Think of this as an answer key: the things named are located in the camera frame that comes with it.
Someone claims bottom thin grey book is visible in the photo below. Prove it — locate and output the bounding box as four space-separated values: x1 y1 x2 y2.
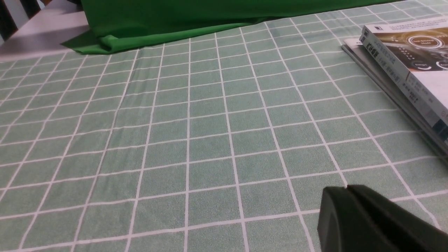
341 44 448 156

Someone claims top white self-driving book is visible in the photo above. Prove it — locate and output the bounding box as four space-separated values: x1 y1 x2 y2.
359 16 448 123

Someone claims green checkered tablecloth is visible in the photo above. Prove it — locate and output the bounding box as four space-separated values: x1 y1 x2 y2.
0 0 447 252

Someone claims green backdrop cloth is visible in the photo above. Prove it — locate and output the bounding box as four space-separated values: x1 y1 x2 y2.
63 0 386 55

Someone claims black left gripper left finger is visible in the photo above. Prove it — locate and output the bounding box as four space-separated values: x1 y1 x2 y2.
317 187 396 252

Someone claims middle white book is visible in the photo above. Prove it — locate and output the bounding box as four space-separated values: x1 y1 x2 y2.
341 38 448 144

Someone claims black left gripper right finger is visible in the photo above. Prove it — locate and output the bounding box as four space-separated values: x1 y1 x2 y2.
347 185 448 252

